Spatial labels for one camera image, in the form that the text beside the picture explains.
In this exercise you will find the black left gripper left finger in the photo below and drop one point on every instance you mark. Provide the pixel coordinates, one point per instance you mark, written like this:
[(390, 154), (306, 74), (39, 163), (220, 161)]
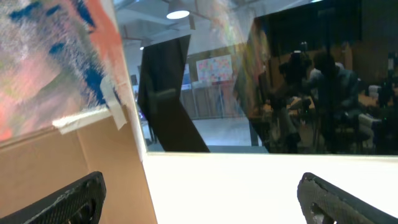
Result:
[(80, 202)]

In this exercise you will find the brown cardboard partition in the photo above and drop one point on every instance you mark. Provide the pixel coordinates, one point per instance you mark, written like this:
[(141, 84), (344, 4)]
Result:
[(34, 166)]

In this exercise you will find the black angled panel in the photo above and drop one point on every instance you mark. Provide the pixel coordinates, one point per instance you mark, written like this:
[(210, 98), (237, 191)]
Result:
[(160, 85)]

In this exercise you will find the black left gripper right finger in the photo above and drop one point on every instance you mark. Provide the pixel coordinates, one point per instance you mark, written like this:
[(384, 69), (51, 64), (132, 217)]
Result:
[(324, 203)]

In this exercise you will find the seated person in background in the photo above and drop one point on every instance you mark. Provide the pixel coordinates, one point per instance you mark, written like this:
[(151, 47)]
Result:
[(337, 103)]

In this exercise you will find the white ceiling lamp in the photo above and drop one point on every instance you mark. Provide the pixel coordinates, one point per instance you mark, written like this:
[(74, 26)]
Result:
[(177, 10)]

